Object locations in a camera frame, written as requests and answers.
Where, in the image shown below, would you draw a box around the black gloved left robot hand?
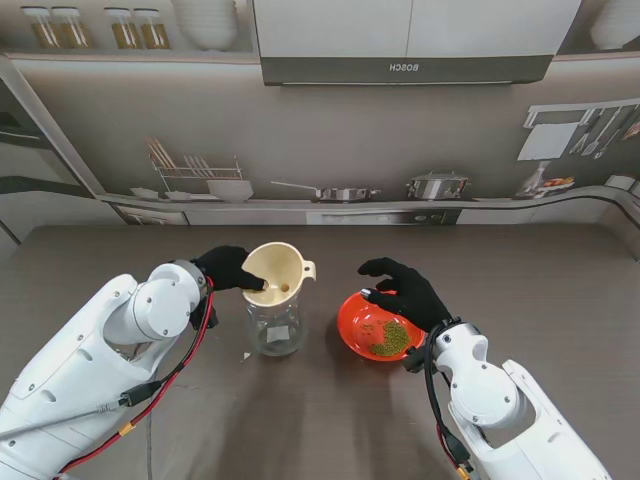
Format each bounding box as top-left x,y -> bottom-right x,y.
192,244 -> 266,294

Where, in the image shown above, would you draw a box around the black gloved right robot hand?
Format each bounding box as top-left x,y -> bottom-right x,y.
357,257 -> 454,334

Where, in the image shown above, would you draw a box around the cream plastic funnel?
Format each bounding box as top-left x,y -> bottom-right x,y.
241,242 -> 318,309

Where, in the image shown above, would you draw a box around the green mung beans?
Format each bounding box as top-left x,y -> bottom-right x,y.
360,320 -> 413,359

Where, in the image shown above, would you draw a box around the orange plastic bowl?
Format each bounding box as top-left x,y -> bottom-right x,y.
337,290 -> 426,362

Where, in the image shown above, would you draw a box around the clear glass jar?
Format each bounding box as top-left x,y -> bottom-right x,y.
244,292 -> 307,357

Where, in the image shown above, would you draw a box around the printed kitchen backdrop banner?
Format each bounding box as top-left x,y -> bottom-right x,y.
0,0 -> 640,261

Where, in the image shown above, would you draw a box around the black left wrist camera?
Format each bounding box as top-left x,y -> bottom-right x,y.
189,304 -> 220,331

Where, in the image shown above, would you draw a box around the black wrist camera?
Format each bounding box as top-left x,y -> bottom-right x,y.
403,347 -> 427,374
189,304 -> 220,331

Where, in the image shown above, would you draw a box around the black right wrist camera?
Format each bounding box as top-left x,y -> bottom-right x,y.
403,347 -> 427,374

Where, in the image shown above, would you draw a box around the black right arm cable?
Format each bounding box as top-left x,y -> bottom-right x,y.
423,324 -> 474,476

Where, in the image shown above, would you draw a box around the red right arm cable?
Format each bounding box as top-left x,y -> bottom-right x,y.
437,424 -> 474,479

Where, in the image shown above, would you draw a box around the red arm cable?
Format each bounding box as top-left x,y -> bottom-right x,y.
437,424 -> 474,479
59,284 -> 216,474

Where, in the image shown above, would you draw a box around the grey left arm network cable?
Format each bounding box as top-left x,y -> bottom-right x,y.
0,382 -> 162,480

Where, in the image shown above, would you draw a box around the red left arm cable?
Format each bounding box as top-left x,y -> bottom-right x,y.
59,284 -> 216,474

